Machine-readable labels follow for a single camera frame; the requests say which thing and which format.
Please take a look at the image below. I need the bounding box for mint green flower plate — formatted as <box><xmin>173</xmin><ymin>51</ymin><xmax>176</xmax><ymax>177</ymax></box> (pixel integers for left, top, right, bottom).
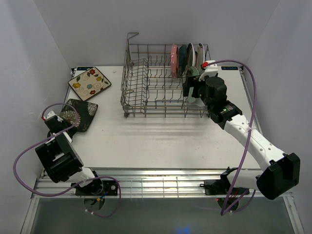
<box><xmin>183</xmin><ymin>66</ymin><xmax>200</xmax><ymax>103</ymax></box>

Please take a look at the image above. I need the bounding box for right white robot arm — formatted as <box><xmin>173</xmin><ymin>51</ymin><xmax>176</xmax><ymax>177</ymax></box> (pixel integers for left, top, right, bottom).
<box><xmin>183</xmin><ymin>76</ymin><xmax>300</xmax><ymax>200</ymax></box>

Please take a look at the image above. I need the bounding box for dark square floral plate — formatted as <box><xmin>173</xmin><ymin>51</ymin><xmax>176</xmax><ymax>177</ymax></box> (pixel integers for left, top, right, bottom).
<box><xmin>59</xmin><ymin>98</ymin><xmax>98</xmax><ymax>133</ymax></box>

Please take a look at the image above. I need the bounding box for cream square floral plate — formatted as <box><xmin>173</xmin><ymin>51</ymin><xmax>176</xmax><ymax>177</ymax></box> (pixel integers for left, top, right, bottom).
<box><xmin>68</xmin><ymin>67</ymin><xmax>112</xmax><ymax>101</ymax></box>

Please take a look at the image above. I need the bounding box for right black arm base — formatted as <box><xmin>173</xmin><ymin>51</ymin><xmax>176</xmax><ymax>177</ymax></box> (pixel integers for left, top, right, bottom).
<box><xmin>199</xmin><ymin>167</ymin><xmax>237</xmax><ymax>195</ymax></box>

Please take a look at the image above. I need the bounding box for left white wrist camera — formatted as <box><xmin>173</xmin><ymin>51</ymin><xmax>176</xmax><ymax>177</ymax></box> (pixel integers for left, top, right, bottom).
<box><xmin>41</xmin><ymin>111</ymin><xmax>58</xmax><ymax>122</ymax></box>

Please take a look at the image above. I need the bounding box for dark teal square plate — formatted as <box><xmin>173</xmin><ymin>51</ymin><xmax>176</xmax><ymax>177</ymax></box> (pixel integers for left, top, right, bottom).
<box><xmin>178</xmin><ymin>44</ymin><xmax>187</xmax><ymax>77</ymax></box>

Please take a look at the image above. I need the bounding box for pink polka dot plate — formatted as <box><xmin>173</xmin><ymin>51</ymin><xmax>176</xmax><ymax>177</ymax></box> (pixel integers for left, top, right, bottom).
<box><xmin>170</xmin><ymin>44</ymin><xmax>179</xmax><ymax>78</ymax></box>

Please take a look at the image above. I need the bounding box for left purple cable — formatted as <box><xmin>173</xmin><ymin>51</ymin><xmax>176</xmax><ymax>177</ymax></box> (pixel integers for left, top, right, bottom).
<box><xmin>12</xmin><ymin>102</ymin><xmax>122</xmax><ymax>218</ymax></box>

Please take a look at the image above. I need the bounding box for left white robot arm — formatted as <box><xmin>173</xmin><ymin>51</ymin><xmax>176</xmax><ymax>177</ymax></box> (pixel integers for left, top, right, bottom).
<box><xmin>35</xmin><ymin>111</ymin><xmax>103</xmax><ymax>195</ymax></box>

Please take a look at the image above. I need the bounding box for white oval plate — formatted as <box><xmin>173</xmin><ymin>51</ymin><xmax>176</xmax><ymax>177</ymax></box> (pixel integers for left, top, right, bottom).
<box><xmin>194</xmin><ymin>96</ymin><xmax>207</xmax><ymax>107</ymax></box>

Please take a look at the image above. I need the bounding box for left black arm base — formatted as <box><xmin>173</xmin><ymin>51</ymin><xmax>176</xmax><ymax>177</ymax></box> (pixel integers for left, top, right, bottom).
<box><xmin>75</xmin><ymin>179</ymin><xmax>118</xmax><ymax>196</ymax></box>

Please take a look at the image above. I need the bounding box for grey wire dish rack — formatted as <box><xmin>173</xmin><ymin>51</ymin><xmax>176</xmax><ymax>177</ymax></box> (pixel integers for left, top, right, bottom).
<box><xmin>120</xmin><ymin>32</ymin><xmax>208</xmax><ymax>117</ymax></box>

